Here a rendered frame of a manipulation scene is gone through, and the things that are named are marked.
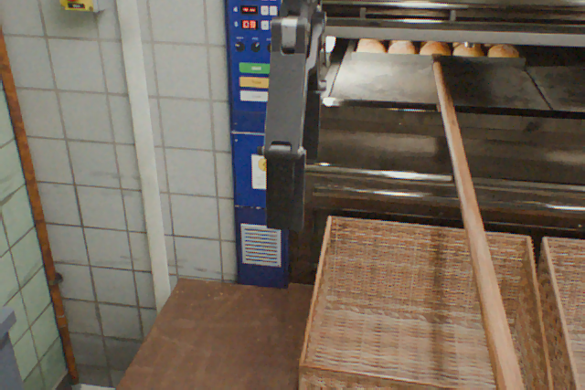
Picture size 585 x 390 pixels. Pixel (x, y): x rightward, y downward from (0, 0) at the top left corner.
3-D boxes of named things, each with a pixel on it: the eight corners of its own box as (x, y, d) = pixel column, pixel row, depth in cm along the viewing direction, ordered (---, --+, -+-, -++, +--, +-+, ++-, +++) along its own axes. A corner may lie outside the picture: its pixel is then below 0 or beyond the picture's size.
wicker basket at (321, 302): (324, 289, 182) (326, 212, 169) (515, 313, 172) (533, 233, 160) (294, 415, 140) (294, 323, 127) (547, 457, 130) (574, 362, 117)
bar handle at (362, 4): (318, 25, 136) (319, 25, 138) (465, 30, 131) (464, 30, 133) (319, -2, 135) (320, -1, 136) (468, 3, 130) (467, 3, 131)
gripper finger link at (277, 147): (296, 131, 43) (291, 148, 40) (294, 191, 45) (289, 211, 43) (276, 130, 43) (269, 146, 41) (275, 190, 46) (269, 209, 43)
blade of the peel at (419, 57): (524, 67, 187) (526, 57, 186) (350, 59, 195) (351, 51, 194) (505, 39, 219) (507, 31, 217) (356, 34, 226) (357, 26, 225)
